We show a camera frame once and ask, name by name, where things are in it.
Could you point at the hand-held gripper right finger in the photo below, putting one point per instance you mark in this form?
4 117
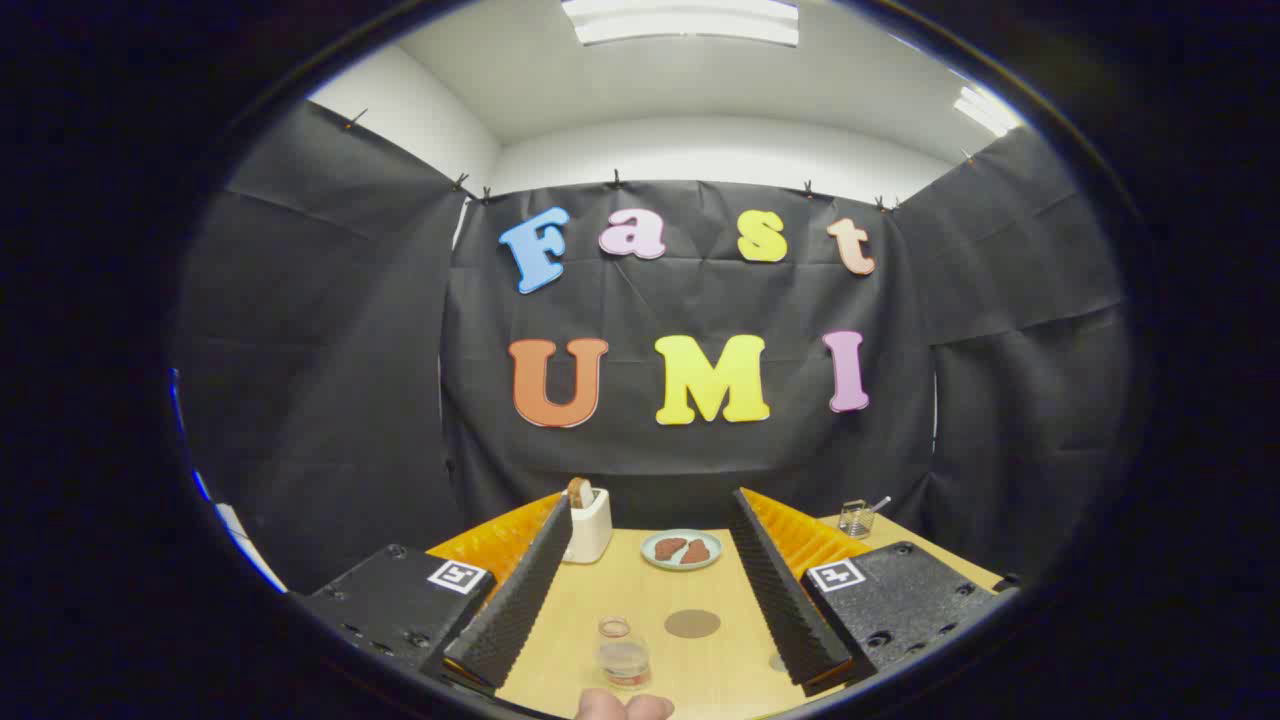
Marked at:
785 600

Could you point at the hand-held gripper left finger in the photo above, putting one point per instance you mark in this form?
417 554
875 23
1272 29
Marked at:
520 610

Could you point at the round brown coaster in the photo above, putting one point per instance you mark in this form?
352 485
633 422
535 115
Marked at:
692 623

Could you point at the clear plastic juice bottle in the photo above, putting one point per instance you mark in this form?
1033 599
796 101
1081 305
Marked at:
625 660

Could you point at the wooden table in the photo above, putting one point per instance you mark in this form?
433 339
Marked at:
690 590

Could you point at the brown meat slice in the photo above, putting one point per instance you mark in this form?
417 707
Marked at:
697 553
668 548

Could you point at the white toaster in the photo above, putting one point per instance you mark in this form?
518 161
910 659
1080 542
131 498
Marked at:
588 535

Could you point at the toasted bread slice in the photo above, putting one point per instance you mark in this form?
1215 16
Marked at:
579 492

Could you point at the metal spoon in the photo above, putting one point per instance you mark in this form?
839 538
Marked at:
880 503

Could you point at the light blue plate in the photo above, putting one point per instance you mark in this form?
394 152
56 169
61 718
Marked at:
648 550

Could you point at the black backdrop cloth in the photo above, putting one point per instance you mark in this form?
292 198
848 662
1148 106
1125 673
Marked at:
640 300

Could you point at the ceiling light panel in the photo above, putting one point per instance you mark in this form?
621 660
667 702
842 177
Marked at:
985 110
680 22

